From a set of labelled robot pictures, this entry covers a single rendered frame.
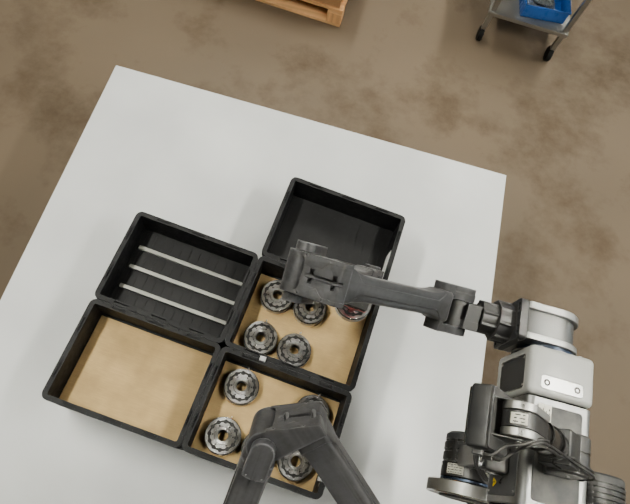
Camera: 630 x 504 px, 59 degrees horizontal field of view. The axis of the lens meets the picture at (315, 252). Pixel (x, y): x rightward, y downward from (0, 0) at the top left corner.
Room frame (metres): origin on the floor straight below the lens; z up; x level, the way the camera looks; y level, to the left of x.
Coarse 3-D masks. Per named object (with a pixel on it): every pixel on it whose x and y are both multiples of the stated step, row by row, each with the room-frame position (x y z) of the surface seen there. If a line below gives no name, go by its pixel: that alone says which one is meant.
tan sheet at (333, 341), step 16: (256, 288) 0.54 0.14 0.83; (256, 304) 0.49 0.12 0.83; (256, 320) 0.44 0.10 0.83; (272, 320) 0.46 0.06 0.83; (288, 320) 0.47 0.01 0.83; (336, 320) 0.52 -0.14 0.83; (240, 336) 0.37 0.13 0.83; (304, 336) 0.44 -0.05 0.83; (320, 336) 0.46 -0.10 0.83; (336, 336) 0.47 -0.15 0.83; (352, 336) 0.49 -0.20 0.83; (272, 352) 0.36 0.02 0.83; (320, 352) 0.41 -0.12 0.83; (336, 352) 0.42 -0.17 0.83; (352, 352) 0.44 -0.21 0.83; (304, 368) 0.35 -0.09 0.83; (320, 368) 0.36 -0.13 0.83; (336, 368) 0.38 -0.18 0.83
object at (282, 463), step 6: (288, 456) 0.09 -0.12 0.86; (282, 462) 0.07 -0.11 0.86; (306, 462) 0.09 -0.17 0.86; (282, 468) 0.05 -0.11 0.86; (288, 468) 0.06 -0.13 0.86; (306, 468) 0.07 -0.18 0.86; (288, 474) 0.04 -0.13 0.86; (294, 474) 0.05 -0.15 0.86; (300, 474) 0.05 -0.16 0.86; (306, 474) 0.06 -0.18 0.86; (294, 480) 0.03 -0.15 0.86
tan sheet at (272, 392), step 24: (216, 384) 0.22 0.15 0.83; (240, 384) 0.24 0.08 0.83; (264, 384) 0.26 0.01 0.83; (288, 384) 0.28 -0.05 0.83; (216, 408) 0.15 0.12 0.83; (240, 408) 0.17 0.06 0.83; (336, 408) 0.26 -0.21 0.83; (216, 456) 0.03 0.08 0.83; (288, 480) 0.03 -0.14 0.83; (312, 480) 0.05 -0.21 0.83
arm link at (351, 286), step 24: (288, 264) 0.35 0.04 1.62; (312, 264) 0.35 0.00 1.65; (336, 264) 0.36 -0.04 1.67; (288, 288) 0.31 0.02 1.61; (312, 288) 0.31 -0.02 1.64; (336, 288) 0.32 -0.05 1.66; (360, 288) 0.34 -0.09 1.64; (384, 288) 0.37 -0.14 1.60; (408, 288) 0.40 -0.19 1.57; (432, 288) 0.45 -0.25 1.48; (456, 288) 0.47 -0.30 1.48; (432, 312) 0.40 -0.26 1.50
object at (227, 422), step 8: (216, 424) 0.11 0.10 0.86; (224, 424) 0.11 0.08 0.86; (232, 424) 0.12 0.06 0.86; (208, 432) 0.08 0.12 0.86; (232, 432) 0.10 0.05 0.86; (240, 432) 0.11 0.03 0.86; (208, 440) 0.06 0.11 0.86; (232, 440) 0.08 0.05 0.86; (216, 448) 0.05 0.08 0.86; (224, 448) 0.05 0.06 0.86; (232, 448) 0.06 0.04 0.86
